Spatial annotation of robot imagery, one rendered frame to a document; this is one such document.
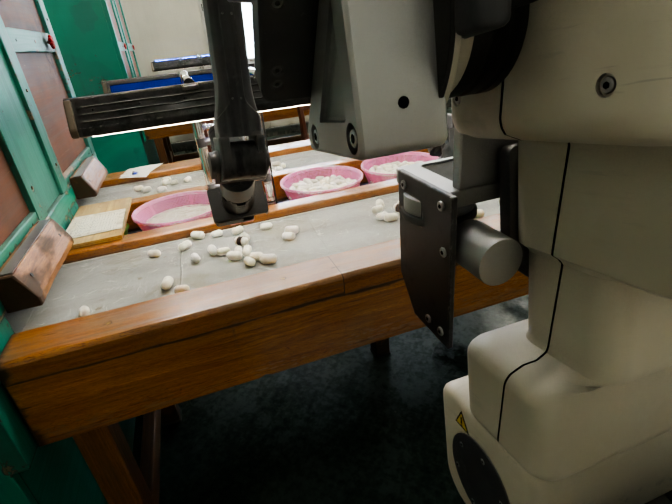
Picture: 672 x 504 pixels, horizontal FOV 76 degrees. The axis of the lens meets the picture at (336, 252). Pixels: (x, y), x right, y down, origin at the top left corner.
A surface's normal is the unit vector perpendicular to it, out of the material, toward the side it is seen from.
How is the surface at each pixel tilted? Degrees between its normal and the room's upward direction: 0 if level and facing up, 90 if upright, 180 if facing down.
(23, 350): 0
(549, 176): 90
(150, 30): 90
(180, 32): 90
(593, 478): 82
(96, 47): 90
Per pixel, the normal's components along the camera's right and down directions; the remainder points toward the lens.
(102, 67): 0.32, 0.40
